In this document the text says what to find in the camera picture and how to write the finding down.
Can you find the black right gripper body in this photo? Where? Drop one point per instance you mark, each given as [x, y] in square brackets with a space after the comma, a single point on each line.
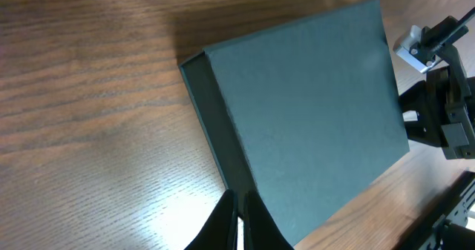
[449, 83]

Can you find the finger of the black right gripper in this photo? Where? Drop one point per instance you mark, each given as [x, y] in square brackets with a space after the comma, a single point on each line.
[427, 128]

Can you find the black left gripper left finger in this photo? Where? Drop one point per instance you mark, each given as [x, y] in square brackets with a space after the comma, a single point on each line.
[220, 230]

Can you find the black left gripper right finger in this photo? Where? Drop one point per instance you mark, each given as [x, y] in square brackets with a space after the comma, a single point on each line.
[260, 230]

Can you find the dark green box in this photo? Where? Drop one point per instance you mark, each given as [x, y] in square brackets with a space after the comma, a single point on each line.
[306, 113]

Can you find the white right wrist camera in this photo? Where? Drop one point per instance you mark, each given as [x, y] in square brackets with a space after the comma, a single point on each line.
[408, 48]

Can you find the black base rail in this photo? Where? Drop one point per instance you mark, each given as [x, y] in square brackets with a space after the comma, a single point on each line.
[444, 224]

